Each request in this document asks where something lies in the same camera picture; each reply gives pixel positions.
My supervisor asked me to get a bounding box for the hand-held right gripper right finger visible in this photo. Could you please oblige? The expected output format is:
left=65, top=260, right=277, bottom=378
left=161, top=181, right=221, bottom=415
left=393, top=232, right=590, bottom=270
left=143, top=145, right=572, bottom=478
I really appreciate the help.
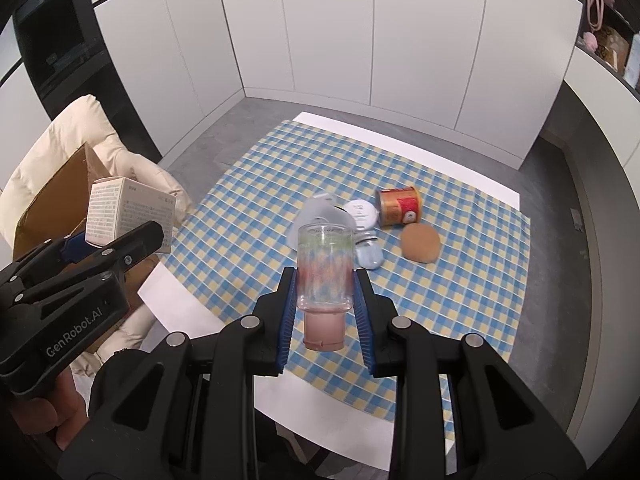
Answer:
left=352, top=269, right=586, bottom=480

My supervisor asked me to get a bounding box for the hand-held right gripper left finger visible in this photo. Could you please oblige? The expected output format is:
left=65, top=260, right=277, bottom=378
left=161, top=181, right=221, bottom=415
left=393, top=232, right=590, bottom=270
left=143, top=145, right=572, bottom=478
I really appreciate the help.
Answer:
left=87, top=266, right=301, bottom=480

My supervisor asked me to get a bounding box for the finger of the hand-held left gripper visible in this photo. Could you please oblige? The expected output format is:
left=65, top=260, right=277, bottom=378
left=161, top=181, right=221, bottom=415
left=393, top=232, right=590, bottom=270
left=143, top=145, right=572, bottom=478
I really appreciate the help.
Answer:
left=0, top=232, right=91, bottom=292
left=10, top=220, right=166, bottom=307

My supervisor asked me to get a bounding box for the white carton box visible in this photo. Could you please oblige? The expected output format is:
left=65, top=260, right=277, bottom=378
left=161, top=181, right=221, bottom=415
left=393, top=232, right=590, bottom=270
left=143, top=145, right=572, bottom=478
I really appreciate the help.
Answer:
left=85, top=176, right=177, bottom=255

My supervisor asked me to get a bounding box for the brown cardboard box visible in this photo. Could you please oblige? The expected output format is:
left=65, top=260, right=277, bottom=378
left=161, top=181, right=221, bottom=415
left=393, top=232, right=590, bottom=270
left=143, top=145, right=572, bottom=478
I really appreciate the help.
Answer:
left=12, top=142, right=163, bottom=361

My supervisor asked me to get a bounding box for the clear bottle with pink cap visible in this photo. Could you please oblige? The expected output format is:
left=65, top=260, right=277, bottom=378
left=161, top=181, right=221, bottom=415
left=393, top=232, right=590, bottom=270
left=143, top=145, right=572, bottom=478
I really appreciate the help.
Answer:
left=296, top=221, right=357, bottom=352

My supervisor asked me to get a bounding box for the white round compact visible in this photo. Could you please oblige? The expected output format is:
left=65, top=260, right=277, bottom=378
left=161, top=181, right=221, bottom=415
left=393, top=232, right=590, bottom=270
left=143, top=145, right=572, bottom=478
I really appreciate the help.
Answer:
left=344, top=200, right=381, bottom=231

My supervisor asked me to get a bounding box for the translucent square container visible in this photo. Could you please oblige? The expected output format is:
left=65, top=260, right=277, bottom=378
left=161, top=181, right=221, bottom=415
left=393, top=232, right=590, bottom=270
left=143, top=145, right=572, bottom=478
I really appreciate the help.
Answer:
left=289, top=193, right=351, bottom=250

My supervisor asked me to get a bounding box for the person's left hand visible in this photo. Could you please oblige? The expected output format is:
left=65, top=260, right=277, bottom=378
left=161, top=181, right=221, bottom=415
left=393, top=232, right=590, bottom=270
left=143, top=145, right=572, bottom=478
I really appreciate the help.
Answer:
left=7, top=367, right=91, bottom=453

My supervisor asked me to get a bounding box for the small clear oval case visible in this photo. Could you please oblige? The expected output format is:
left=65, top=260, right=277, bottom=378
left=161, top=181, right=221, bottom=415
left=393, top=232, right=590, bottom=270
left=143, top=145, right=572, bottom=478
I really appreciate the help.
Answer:
left=356, top=232, right=384, bottom=271

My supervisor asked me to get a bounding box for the cream padded armchair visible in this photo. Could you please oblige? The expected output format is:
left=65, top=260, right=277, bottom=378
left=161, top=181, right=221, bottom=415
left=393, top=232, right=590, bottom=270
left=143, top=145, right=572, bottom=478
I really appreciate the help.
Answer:
left=0, top=95, right=196, bottom=376

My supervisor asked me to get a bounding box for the blue yellow checkered tablecloth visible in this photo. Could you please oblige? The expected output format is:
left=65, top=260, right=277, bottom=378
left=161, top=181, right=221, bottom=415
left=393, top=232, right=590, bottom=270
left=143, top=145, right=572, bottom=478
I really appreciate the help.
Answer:
left=165, top=120, right=531, bottom=416

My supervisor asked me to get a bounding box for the brown round puff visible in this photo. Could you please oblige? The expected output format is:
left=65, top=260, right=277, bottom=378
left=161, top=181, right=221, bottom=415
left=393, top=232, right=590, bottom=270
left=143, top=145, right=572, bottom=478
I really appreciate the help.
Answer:
left=401, top=223, right=441, bottom=264

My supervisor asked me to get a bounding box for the red and gold can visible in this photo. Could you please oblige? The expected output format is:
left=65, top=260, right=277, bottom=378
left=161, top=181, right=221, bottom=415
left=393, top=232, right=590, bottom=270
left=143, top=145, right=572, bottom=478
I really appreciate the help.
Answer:
left=376, top=185, right=422, bottom=228

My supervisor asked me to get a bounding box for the black glass cabinet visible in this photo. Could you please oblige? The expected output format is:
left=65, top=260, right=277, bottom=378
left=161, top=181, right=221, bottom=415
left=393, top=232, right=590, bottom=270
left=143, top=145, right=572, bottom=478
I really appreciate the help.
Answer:
left=0, top=0, right=163, bottom=161

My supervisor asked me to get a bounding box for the white wardrobe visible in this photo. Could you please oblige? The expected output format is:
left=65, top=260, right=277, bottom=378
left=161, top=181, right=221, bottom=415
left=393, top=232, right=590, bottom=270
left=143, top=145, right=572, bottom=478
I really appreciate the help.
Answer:
left=82, top=0, right=588, bottom=168

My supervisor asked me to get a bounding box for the white built-in counter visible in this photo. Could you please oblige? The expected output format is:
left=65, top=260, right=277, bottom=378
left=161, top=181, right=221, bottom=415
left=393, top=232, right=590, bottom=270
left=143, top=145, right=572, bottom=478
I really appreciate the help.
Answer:
left=545, top=45, right=640, bottom=461

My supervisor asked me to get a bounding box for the beige box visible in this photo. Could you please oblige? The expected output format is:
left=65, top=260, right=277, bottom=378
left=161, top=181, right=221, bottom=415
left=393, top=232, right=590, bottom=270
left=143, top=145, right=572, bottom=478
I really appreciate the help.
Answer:
left=597, top=22, right=628, bottom=68

